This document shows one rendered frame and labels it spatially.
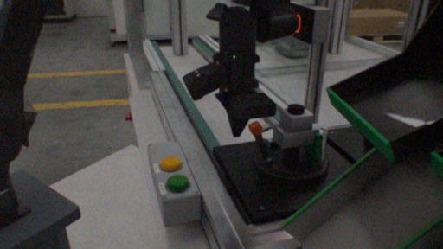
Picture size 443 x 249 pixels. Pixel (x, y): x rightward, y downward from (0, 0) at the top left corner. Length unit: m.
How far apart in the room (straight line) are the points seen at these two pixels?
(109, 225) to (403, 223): 0.53
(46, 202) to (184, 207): 0.25
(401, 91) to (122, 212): 0.58
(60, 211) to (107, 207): 0.33
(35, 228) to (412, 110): 0.42
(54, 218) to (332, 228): 0.34
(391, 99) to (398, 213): 0.14
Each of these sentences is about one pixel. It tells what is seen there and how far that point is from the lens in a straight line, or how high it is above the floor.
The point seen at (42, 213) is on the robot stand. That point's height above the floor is 1.06.
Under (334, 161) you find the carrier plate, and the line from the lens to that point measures 0.76.
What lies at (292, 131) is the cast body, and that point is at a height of 1.06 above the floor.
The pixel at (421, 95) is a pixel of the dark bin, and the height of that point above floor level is 1.22.
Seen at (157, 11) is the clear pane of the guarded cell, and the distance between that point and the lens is 1.90.
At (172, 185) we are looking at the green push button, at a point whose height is 0.97.
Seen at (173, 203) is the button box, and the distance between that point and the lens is 0.66.
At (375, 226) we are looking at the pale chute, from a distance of 0.48.
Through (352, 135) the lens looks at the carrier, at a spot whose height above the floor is 0.97.
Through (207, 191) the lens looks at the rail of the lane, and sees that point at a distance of 0.66.
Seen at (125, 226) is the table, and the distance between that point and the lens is 0.77.
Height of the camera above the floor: 1.35
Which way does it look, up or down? 26 degrees down
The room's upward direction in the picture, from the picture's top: straight up
